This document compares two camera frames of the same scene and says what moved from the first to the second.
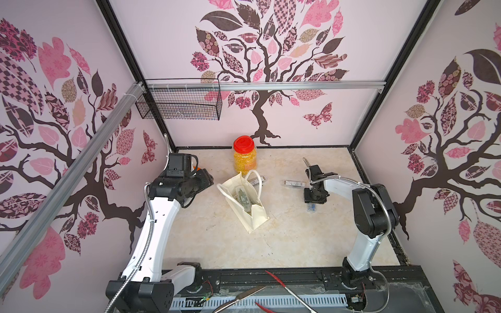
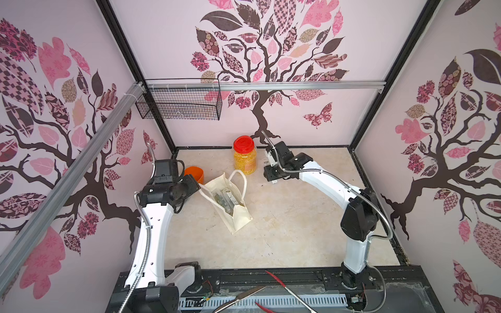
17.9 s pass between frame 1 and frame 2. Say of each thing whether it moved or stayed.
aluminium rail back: stayed
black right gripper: moved
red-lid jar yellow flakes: stayed
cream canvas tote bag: moved
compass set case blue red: moved
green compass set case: moved
